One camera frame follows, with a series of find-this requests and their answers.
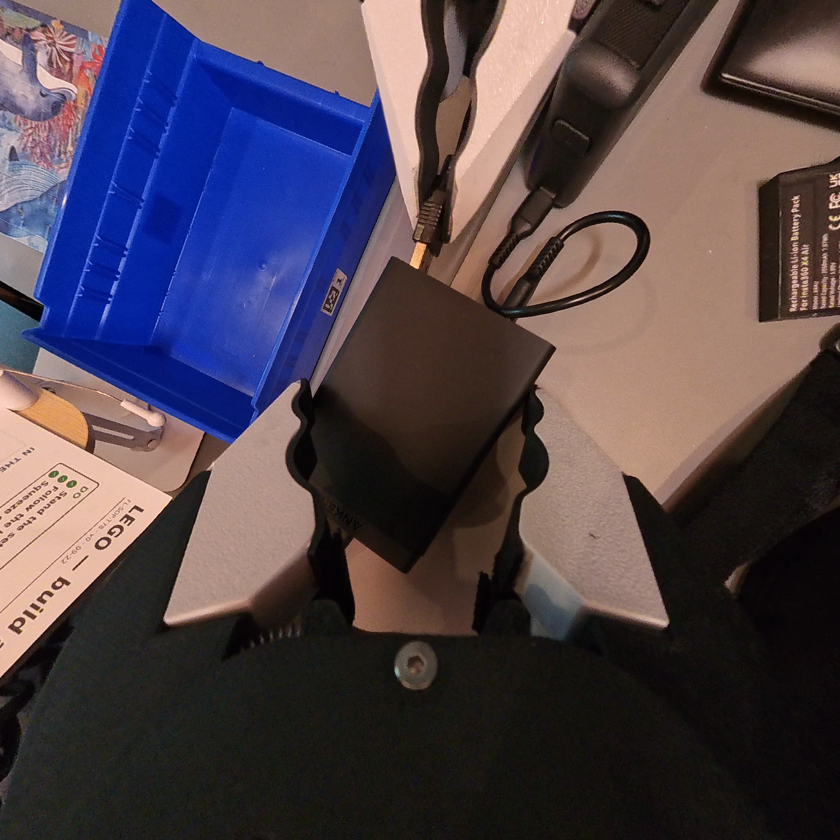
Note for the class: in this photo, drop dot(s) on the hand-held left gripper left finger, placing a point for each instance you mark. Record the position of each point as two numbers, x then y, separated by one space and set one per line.
249 525

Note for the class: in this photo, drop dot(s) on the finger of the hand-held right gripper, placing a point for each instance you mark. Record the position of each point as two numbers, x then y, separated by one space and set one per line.
518 79
394 65

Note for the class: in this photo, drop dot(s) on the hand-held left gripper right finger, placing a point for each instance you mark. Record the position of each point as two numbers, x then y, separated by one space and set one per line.
577 525

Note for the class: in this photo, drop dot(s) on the black charger block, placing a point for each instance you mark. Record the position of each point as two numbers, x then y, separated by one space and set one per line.
426 394

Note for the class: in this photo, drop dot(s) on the printed instruction sheet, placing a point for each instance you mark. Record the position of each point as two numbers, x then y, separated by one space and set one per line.
65 558

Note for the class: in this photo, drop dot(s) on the blue plastic bin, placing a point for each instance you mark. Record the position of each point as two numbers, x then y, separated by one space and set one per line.
262 229

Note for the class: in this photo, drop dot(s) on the colourful whale picture box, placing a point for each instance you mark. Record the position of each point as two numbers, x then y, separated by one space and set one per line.
39 98

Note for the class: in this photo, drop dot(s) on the black orange camera battery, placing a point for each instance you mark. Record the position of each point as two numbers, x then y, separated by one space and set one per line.
800 249

